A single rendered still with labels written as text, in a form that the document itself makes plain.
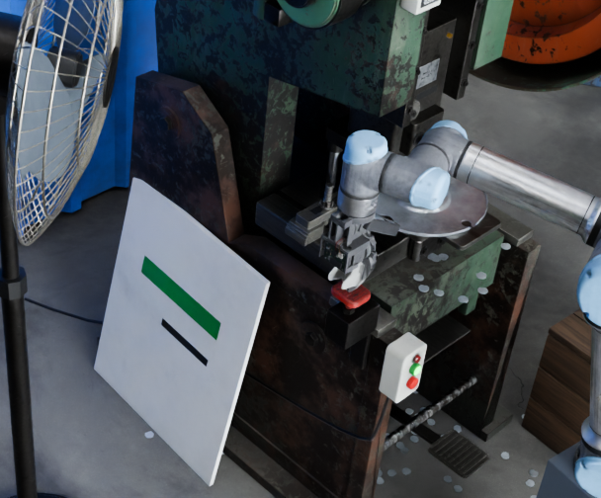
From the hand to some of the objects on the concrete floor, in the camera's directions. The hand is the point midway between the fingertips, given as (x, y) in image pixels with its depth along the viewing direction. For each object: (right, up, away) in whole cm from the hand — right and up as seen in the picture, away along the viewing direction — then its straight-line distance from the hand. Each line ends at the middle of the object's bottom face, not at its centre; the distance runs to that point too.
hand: (352, 284), depth 244 cm
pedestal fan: (-97, -48, +51) cm, 120 cm away
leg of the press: (-29, -40, +71) cm, 86 cm away
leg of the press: (+9, -18, +103) cm, 105 cm away
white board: (-44, -35, +74) cm, 93 cm away
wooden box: (+75, -43, +81) cm, 119 cm away
